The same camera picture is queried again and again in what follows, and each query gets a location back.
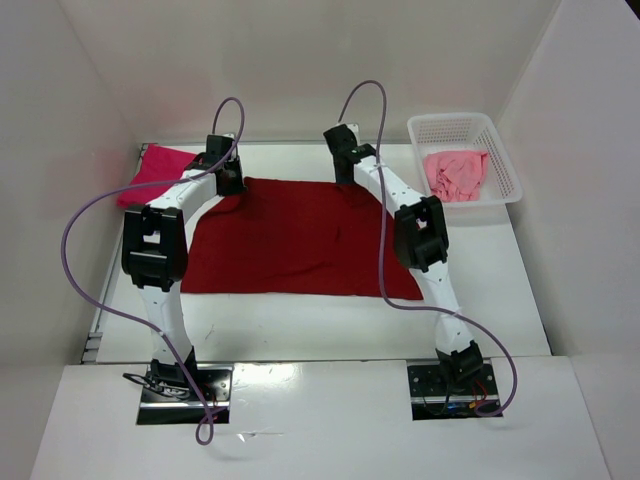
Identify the dark red t-shirt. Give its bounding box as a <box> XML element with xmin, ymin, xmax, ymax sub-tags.
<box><xmin>181</xmin><ymin>178</ymin><xmax>422</xmax><ymax>300</ymax></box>

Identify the pink-red t-shirt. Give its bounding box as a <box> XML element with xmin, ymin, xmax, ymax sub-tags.
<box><xmin>117</xmin><ymin>144</ymin><xmax>195</xmax><ymax>209</ymax></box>

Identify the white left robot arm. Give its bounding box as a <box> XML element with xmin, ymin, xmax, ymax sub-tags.
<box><xmin>122</xmin><ymin>153</ymin><xmax>246</xmax><ymax>400</ymax></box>

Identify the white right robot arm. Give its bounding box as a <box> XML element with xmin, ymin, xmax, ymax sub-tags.
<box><xmin>330</xmin><ymin>144</ymin><xmax>483</xmax><ymax>394</ymax></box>

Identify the light pink t-shirt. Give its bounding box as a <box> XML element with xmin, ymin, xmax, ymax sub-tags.
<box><xmin>422</xmin><ymin>150</ymin><xmax>489</xmax><ymax>203</ymax></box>

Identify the white plastic basket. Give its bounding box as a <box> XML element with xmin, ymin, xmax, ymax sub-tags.
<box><xmin>407</xmin><ymin>112</ymin><xmax>523</xmax><ymax>209</ymax></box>

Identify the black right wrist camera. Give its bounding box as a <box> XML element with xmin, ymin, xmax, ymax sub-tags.
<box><xmin>323</xmin><ymin>124</ymin><xmax>358</xmax><ymax>154</ymax></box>

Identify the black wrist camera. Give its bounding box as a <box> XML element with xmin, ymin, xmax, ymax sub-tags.
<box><xmin>323</xmin><ymin>124</ymin><xmax>358</xmax><ymax>154</ymax></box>
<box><xmin>203</xmin><ymin>134</ymin><xmax>237</xmax><ymax>167</ymax></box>

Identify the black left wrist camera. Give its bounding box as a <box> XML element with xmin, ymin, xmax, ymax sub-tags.
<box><xmin>203</xmin><ymin>134</ymin><xmax>237</xmax><ymax>167</ymax></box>

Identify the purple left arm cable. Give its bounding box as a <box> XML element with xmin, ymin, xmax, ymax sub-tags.
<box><xmin>59</xmin><ymin>96</ymin><xmax>247</xmax><ymax>445</ymax></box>

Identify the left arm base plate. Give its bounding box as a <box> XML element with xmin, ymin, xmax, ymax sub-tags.
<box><xmin>129</xmin><ymin>363</ymin><xmax>233</xmax><ymax>426</ymax></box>

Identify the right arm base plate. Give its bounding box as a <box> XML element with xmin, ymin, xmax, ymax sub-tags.
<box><xmin>407</xmin><ymin>361</ymin><xmax>500</xmax><ymax>421</ymax></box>

